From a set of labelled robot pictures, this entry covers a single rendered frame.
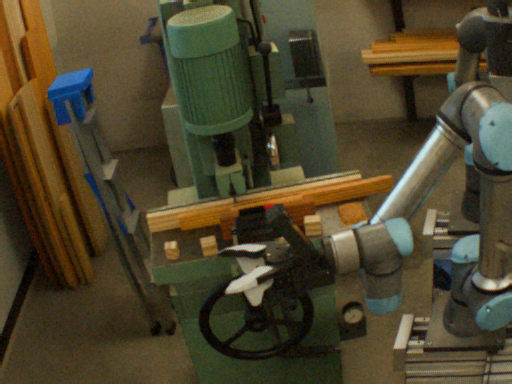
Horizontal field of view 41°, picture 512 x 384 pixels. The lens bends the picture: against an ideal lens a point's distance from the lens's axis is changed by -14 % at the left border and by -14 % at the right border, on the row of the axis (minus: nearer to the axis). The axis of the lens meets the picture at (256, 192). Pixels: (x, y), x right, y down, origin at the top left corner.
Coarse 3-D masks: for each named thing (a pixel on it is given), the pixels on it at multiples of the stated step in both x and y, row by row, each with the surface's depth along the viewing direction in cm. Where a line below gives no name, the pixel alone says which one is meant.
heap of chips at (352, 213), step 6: (348, 204) 209; (354, 204) 209; (360, 204) 211; (342, 210) 208; (348, 210) 206; (354, 210) 206; (360, 210) 206; (342, 216) 206; (348, 216) 205; (354, 216) 204; (360, 216) 204; (342, 222) 205; (348, 222) 204; (354, 222) 204
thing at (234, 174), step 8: (216, 160) 210; (240, 160) 208; (216, 168) 206; (224, 168) 205; (232, 168) 204; (240, 168) 203; (216, 176) 203; (224, 176) 203; (232, 176) 203; (240, 176) 203; (224, 184) 204; (240, 184) 204; (224, 192) 205; (240, 192) 206
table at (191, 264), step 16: (320, 208) 213; (336, 208) 212; (368, 208) 209; (336, 224) 205; (160, 240) 212; (176, 240) 211; (192, 240) 209; (224, 240) 207; (160, 256) 205; (192, 256) 203; (208, 256) 202; (160, 272) 202; (176, 272) 202; (192, 272) 203; (208, 272) 203; (224, 272) 204
